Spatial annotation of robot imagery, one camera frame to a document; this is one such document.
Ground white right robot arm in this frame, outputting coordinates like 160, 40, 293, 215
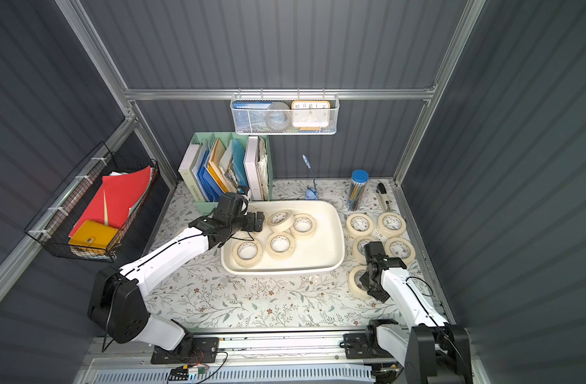
360, 242, 473, 383

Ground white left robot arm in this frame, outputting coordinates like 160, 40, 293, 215
87, 193, 265, 359

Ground white plastic storage box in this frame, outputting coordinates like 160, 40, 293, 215
220, 200, 346, 276

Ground blue box in basket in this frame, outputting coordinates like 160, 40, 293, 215
231, 101, 272, 134

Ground grey tape roll in basket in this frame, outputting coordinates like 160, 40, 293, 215
265, 102, 291, 132

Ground blue folders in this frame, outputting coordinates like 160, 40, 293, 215
193, 146, 224, 203

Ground green desktop file organizer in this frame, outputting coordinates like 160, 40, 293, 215
190, 132, 250, 214

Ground white binder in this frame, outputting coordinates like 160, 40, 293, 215
244, 136, 262, 201

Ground white book with green spine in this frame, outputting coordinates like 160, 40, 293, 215
179, 143, 203, 203

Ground clear tube of coloured pencils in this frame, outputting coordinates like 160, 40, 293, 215
347, 170, 369, 211

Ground red paper folder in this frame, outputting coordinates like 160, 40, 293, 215
69, 166, 156, 238

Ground yellow alarm clock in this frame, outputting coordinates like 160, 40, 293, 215
291, 100, 331, 131

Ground white wire hanging basket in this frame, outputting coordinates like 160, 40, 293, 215
229, 93, 341, 136

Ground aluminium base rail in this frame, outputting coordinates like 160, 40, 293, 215
80, 326, 394, 372

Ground black wire side basket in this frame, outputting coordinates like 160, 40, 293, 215
25, 143, 159, 262

